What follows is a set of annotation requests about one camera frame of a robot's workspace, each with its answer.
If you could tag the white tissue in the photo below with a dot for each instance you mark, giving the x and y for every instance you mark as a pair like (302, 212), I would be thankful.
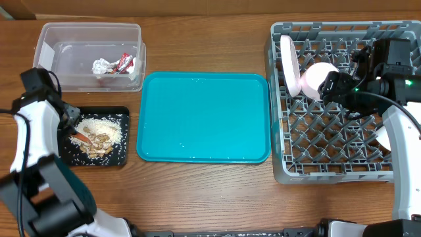
(133, 69)

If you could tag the pile of rice and food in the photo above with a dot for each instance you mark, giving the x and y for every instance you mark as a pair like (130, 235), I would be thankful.
(104, 134)

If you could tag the pink plate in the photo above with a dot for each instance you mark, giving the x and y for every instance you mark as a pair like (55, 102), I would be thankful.
(290, 65)

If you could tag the teal serving tray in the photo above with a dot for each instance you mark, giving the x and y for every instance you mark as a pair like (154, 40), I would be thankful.
(204, 117)

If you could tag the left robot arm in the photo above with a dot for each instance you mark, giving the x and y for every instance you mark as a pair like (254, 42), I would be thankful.
(43, 194)

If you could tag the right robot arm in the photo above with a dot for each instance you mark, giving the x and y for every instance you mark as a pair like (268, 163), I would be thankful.
(384, 84)

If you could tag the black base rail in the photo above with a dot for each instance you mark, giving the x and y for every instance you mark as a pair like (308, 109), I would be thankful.
(287, 232)

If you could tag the white cup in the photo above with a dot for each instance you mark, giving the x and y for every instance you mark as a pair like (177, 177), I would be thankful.
(382, 138)

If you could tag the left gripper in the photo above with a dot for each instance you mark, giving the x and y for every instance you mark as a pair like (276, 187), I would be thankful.
(74, 112)

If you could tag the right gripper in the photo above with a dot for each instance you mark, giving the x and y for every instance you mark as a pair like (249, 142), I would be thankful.
(334, 87)

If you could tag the orange carrot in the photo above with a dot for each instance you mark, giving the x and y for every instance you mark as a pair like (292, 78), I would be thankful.
(81, 137)

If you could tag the red snack wrapper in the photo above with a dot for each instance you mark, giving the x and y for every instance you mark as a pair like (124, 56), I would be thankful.
(124, 63)

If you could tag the grey dishwasher rack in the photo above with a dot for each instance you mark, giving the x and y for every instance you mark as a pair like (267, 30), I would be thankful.
(313, 142)

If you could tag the black tray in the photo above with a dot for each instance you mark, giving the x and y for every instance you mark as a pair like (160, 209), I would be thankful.
(71, 154)

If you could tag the pink bowl with food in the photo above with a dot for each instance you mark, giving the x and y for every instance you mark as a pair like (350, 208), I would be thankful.
(313, 77)

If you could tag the foil ball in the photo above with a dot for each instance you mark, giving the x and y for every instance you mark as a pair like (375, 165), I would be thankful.
(102, 66)

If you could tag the clear plastic bin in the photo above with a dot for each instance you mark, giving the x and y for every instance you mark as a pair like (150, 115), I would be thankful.
(69, 50)

